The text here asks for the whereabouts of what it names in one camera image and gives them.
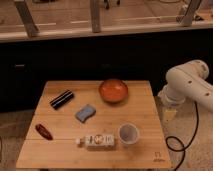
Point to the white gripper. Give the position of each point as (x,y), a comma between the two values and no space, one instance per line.
(171,101)

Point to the white ceramic cup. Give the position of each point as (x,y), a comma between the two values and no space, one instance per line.
(128,134)

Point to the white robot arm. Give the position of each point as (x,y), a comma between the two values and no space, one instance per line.
(184,81)

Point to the orange ceramic bowl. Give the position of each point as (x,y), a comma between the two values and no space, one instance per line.
(113,90)

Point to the blue sponge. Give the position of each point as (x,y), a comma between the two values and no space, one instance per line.
(86,112)

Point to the black striped case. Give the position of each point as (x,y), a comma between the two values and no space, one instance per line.
(63,98)

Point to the dark red spoon rest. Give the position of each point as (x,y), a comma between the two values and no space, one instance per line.
(43,132)

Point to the right metal frame post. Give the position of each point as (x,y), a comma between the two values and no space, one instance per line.
(188,11)

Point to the metal frame post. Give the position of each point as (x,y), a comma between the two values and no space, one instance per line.
(26,18)
(95,16)
(188,11)

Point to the middle metal frame post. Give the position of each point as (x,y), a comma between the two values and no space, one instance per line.
(95,16)

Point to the left metal frame post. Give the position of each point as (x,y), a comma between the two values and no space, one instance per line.
(26,18)

